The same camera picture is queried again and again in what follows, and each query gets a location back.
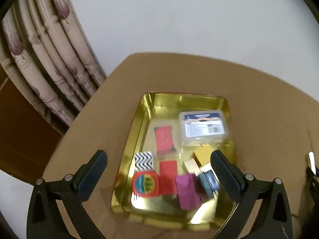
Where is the gold striped cube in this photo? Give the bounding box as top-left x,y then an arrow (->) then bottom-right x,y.
193,144 -> 215,168

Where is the red and gold tin box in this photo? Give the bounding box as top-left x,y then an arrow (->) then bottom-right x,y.
110,92 -> 237,231

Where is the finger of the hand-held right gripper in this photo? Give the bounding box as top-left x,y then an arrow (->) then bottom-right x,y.
305,151 -> 319,190

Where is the red tape measure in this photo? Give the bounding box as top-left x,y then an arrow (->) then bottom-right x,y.
132,171 -> 160,198

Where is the shiny silver rectangular case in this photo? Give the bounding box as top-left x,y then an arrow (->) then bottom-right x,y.
183,157 -> 217,203

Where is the red rectangular block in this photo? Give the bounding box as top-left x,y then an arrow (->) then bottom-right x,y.
159,161 -> 178,196

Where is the black white zigzag cube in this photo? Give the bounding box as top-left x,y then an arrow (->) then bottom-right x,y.
134,151 -> 154,173

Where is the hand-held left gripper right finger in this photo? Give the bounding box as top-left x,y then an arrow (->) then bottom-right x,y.
210,150 -> 292,239

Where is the beige patterned curtain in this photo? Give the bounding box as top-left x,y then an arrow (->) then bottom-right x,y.
0,0 -> 107,127

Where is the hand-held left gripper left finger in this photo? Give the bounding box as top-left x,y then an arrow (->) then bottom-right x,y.
27,150 -> 108,239

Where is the clear case with red block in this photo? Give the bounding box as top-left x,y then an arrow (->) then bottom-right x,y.
153,126 -> 178,158

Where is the magenta rectangular block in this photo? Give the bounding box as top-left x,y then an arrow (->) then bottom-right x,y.
175,174 -> 202,210

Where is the dark brown wooden furniture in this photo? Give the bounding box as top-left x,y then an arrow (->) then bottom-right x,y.
0,67 -> 65,180

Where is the clear plastic box blue label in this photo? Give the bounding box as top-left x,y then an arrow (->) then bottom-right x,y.
179,110 -> 231,147

